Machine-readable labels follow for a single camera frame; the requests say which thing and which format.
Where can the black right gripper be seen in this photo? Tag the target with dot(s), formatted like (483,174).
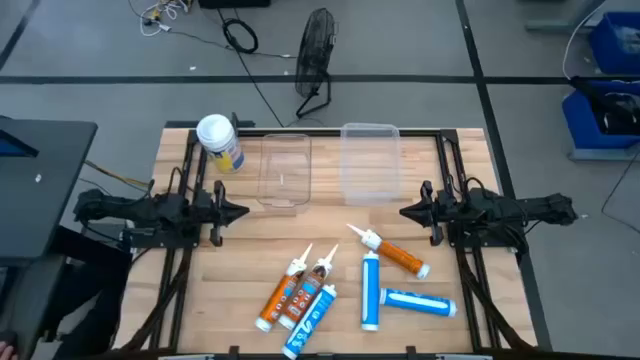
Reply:
(434,210)

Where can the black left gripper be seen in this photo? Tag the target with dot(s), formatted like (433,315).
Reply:
(217,210)

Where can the orange sealant tube with nozzle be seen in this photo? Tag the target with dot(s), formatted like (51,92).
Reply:
(400,256)
(277,300)
(302,298)

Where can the blue silicone sealant tube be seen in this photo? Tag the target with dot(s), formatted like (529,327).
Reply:
(370,295)
(310,320)
(417,302)

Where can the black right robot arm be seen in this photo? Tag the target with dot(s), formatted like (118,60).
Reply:
(525,207)

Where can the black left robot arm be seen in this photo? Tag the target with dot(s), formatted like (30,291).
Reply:
(150,210)

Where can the wide clear plastic bin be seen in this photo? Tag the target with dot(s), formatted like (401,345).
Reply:
(370,165)

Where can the narrow clear plastic bin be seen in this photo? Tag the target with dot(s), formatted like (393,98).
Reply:
(285,170)

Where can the white-lidded yellow-blue canister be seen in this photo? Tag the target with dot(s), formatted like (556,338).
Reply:
(220,142)

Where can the black metal stand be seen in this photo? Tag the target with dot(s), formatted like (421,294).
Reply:
(95,255)

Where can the black floor fan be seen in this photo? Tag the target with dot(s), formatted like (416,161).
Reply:
(315,50)

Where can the blue plastic storage bin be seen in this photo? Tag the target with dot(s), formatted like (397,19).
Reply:
(580,125)
(607,52)

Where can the black equipment case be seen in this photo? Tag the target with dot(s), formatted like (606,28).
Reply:
(235,3)

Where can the black monitor with blue screen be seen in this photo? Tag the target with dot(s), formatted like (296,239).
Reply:
(10,147)

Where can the person's hand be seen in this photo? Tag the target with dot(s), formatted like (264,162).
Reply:
(7,351)

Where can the black aluminium table frame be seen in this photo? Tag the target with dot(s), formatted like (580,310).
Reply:
(320,132)

